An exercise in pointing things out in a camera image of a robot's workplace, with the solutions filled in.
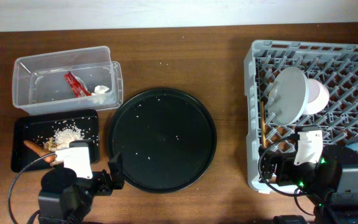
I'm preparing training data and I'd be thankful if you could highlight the white rice pile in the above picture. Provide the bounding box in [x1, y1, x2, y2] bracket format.
[34, 119, 94, 150]

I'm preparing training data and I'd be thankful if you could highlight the orange carrot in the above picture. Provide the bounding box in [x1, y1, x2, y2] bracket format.
[24, 140, 56, 164]

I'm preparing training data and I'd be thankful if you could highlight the wooden chopstick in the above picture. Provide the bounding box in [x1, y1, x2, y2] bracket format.
[260, 101, 267, 148]

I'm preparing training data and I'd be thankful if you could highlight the red snack wrapper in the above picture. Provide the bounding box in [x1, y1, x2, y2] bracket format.
[64, 72, 91, 98]

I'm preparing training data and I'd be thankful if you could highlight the white tissue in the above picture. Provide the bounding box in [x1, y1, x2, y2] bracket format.
[91, 85, 109, 105]

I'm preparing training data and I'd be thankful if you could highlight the grey round plate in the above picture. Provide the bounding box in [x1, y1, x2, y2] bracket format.
[266, 67, 309, 126]

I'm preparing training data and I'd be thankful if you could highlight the pink white bowl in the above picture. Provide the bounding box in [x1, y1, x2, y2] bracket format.
[303, 78, 329, 115]

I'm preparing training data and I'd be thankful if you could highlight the peanut shells pile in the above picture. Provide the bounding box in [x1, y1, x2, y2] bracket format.
[44, 137, 58, 152]

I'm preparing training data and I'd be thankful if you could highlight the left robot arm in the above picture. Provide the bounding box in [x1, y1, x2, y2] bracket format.
[38, 140, 124, 223]

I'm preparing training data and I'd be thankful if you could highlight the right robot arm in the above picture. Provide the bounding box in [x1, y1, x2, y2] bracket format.
[257, 126, 358, 223]

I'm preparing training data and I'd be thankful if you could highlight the grey dishwasher rack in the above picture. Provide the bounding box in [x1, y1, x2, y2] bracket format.
[244, 40, 358, 194]

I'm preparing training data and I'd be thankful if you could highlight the black rectangular tray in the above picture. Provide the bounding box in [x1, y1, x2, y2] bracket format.
[11, 109, 99, 173]

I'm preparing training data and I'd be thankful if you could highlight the round black serving tray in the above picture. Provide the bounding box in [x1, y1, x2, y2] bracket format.
[106, 88, 217, 194]

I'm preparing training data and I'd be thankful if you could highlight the clear plastic bin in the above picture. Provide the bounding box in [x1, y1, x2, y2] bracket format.
[12, 46, 124, 115]

